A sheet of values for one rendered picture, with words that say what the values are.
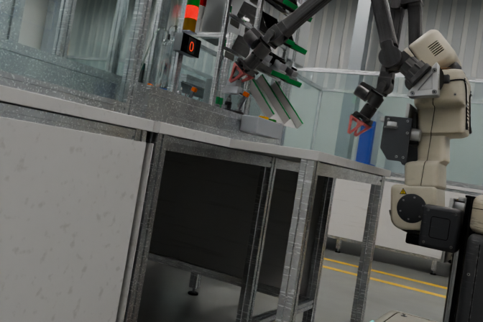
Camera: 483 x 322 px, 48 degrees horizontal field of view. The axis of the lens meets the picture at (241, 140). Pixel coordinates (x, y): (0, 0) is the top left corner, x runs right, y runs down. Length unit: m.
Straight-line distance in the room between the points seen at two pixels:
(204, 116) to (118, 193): 0.49
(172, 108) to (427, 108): 0.96
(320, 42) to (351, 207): 6.03
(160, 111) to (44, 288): 0.59
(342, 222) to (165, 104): 4.60
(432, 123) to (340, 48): 9.26
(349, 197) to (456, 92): 4.08
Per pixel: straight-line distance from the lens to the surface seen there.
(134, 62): 1.44
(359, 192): 6.00
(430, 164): 2.05
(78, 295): 1.40
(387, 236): 5.92
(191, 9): 2.18
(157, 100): 1.57
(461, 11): 10.97
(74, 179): 1.30
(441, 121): 2.09
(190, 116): 1.71
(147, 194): 1.48
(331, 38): 11.45
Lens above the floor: 0.79
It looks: 2 degrees up
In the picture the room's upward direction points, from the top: 9 degrees clockwise
